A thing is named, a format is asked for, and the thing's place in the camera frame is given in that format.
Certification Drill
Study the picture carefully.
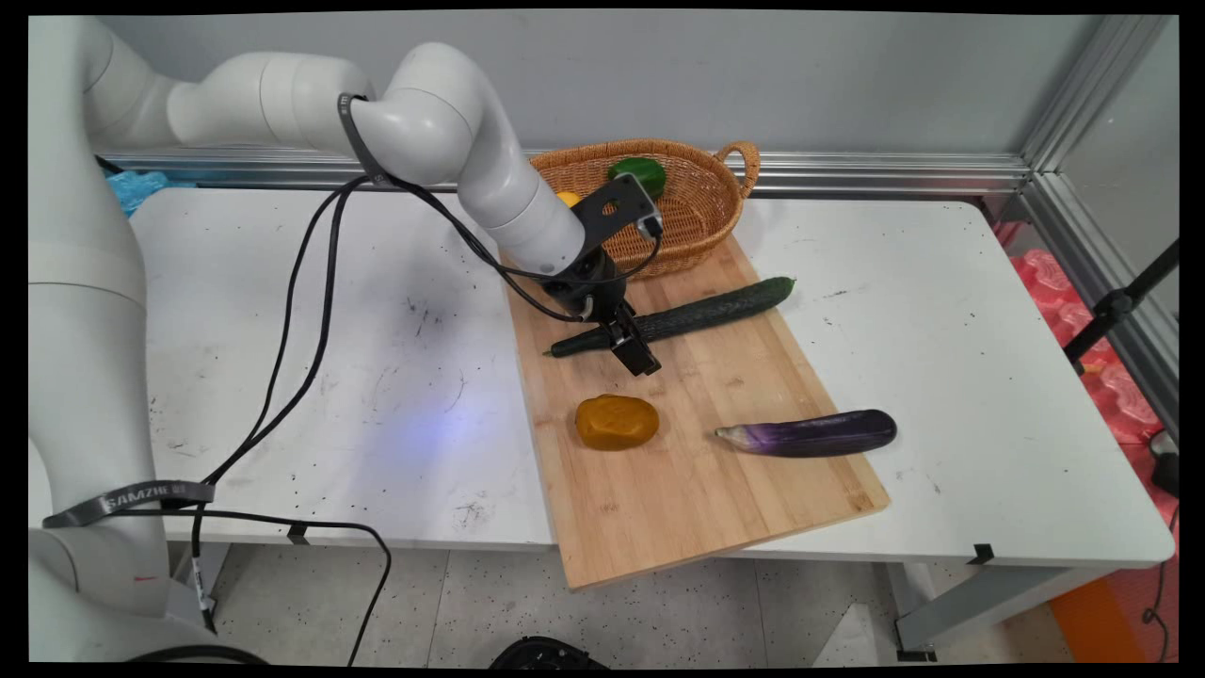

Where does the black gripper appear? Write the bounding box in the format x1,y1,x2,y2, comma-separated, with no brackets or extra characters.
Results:
540,247,663,379

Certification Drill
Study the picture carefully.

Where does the dark green cucumber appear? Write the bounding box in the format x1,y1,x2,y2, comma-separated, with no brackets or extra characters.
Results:
542,276,797,360

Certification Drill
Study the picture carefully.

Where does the brown potato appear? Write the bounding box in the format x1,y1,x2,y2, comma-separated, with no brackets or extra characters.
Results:
575,395,661,452

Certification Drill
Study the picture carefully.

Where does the woven wicker basket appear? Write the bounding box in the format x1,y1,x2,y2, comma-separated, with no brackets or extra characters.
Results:
527,139,762,281

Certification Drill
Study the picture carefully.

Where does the bamboo cutting board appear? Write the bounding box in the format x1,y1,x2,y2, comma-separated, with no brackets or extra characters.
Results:
497,234,892,591

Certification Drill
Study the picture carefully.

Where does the green bell pepper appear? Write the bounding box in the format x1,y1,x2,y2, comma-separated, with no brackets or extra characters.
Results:
606,156,668,201

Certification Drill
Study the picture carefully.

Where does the purple eggplant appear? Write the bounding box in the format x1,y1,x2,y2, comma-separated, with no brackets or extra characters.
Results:
715,409,899,460

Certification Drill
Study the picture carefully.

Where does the black round object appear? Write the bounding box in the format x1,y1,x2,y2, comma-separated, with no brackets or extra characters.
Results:
489,636,610,670

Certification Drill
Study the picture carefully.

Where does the grey table leg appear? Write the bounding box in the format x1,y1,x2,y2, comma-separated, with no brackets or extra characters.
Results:
892,563,1123,663

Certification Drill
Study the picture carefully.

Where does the black tripod stand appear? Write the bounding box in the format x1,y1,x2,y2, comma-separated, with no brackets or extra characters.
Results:
1063,239,1180,378

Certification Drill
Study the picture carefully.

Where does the pink foam sheet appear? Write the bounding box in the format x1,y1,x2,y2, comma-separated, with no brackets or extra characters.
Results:
992,220,1180,533

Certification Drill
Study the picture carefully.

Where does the blue foam sheet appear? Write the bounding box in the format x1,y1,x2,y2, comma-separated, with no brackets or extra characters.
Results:
102,169,197,219

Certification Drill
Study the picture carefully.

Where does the orange floor mat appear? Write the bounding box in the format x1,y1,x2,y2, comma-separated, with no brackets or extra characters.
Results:
1048,573,1180,665

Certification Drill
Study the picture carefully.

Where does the small black device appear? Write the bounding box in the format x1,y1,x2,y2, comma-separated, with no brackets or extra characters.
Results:
1149,431,1180,498

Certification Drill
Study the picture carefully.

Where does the wrist camera on black plate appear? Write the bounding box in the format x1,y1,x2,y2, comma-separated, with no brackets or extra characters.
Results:
569,172,666,257

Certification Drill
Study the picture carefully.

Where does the black camera cable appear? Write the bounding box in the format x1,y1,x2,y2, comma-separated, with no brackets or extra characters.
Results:
361,172,664,325

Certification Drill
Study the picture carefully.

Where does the long horizontal aluminium frame rail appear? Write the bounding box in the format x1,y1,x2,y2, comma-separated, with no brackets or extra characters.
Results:
94,144,1034,200

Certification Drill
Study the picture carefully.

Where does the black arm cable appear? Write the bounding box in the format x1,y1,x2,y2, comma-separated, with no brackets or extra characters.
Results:
130,175,393,668

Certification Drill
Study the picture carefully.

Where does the short slanted aluminium frame rail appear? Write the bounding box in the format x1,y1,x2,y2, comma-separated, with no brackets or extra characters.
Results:
1020,172,1180,440

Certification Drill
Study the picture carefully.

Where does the black printed strap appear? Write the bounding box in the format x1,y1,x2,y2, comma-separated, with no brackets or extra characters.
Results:
41,479,217,530

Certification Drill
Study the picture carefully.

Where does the upright aluminium frame post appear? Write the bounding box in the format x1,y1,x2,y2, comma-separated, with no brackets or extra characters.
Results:
1020,14,1170,176

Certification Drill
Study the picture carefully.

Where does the thin black floor cable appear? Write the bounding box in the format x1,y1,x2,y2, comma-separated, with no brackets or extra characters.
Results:
1141,507,1180,662

